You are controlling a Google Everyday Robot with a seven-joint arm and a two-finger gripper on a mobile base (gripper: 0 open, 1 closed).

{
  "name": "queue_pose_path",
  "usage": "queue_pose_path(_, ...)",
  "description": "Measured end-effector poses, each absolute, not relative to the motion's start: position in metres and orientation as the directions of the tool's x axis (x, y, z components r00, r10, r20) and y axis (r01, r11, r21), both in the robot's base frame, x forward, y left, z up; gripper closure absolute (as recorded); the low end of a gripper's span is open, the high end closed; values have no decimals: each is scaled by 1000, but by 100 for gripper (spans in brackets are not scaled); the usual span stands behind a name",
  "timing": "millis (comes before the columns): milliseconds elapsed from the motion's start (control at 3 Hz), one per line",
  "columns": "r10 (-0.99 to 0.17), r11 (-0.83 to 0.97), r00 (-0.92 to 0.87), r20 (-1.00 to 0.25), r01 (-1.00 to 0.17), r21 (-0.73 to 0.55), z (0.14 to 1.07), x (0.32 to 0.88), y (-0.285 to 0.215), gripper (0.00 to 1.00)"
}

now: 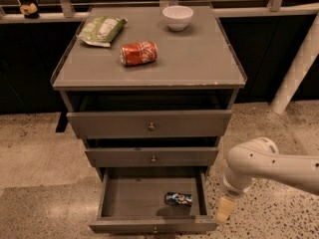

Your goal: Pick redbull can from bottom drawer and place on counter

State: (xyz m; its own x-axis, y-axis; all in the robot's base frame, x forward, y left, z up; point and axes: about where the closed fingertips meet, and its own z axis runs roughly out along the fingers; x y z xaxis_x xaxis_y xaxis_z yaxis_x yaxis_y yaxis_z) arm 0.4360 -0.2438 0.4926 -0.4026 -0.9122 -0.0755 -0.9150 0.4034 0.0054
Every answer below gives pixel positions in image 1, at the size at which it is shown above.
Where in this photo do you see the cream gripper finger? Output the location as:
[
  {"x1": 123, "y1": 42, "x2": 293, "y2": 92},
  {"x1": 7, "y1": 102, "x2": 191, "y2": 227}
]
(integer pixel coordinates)
[{"x1": 215, "y1": 196, "x2": 236, "y2": 224}]

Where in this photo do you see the blue silver redbull can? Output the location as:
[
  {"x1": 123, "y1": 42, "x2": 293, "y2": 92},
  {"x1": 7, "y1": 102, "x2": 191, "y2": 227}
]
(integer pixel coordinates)
[{"x1": 164, "y1": 192, "x2": 192, "y2": 206}]

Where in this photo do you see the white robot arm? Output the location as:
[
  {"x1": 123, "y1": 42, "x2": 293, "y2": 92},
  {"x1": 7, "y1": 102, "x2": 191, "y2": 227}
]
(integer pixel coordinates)
[{"x1": 215, "y1": 137, "x2": 319, "y2": 224}]

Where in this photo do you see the grey top drawer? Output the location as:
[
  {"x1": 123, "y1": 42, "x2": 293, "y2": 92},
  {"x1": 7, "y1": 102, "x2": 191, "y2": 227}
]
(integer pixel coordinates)
[{"x1": 67, "y1": 110, "x2": 231, "y2": 139}]

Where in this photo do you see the grey drawer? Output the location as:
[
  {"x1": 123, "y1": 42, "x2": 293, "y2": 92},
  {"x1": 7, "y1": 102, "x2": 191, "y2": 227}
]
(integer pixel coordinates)
[
  {"x1": 86, "y1": 147, "x2": 218, "y2": 167},
  {"x1": 67, "y1": 110, "x2": 231, "y2": 139},
  {"x1": 90, "y1": 166, "x2": 216, "y2": 233}
]

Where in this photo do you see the grey bottom drawer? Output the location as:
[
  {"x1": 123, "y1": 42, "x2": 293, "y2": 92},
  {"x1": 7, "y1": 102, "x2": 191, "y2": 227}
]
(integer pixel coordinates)
[{"x1": 90, "y1": 166, "x2": 216, "y2": 233}]

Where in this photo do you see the grey middle drawer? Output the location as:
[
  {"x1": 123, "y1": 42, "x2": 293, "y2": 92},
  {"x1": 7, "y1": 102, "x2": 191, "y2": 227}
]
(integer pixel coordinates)
[{"x1": 86, "y1": 147, "x2": 218, "y2": 167}]

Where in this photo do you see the grey drawer cabinet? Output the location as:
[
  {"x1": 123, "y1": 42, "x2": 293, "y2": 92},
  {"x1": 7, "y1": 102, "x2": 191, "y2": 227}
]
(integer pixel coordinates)
[{"x1": 50, "y1": 4, "x2": 248, "y2": 181}]

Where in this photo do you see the red coca cola can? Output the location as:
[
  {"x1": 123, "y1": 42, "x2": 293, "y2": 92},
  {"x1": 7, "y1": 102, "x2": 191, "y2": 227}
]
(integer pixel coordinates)
[{"x1": 120, "y1": 41, "x2": 158, "y2": 67}]

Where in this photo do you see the white diagonal pillar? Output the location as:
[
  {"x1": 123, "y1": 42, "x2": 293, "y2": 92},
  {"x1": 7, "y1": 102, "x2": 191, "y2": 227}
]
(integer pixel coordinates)
[{"x1": 270, "y1": 13, "x2": 319, "y2": 115}]

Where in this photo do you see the white bowl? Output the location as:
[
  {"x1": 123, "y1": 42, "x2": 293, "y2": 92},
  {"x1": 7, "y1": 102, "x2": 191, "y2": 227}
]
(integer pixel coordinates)
[{"x1": 162, "y1": 5, "x2": 193, "y2": 31}]

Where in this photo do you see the green chip bag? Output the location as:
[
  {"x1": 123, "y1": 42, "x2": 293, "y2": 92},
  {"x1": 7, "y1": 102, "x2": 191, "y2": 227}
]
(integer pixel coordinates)
[{"x1": 78, "y1": 16, "x2": 127, "y2": 48}]

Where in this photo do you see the metal window railing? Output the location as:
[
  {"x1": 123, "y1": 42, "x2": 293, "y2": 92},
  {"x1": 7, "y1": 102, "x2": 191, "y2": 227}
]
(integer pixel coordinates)
[{"x1": 0, "y1": 0, "x2": 319, "y2": 25}]

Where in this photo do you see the small yellow black object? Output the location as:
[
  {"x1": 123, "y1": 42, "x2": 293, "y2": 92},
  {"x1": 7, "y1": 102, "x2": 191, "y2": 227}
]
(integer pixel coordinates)
[{"x1": 20, "y1": 3, "x2": 39, "y2": 19}]

